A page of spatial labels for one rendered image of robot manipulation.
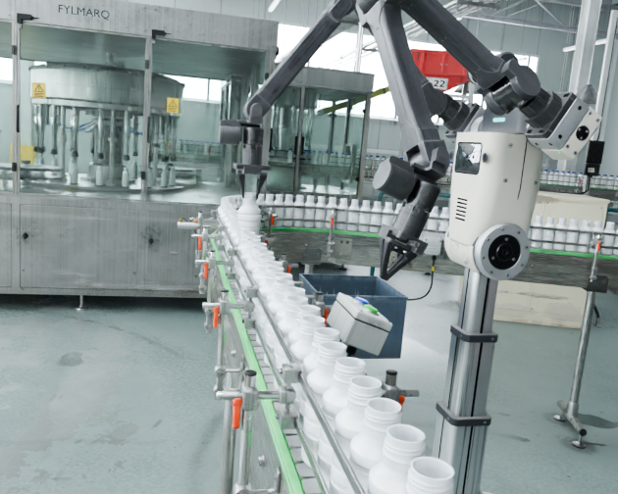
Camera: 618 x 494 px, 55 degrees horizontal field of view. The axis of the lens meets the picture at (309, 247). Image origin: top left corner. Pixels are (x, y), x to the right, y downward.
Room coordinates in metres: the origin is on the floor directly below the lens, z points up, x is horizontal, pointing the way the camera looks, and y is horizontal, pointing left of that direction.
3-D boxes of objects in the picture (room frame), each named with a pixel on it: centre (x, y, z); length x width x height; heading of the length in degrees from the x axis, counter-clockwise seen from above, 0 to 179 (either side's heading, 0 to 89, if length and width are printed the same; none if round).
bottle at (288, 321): (0.98, 0.01, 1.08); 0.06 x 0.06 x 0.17
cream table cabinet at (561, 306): (5.52, -2.05, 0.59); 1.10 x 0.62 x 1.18; 85
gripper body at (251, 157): (1.73, 0.19, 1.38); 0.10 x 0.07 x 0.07; 103
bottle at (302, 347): (0.86, -0.02, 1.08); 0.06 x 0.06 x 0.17
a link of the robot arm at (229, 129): (1.72, 0.22, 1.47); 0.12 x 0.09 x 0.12; 104
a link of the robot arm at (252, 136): (1.73, 0.19, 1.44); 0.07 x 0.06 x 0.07; 104
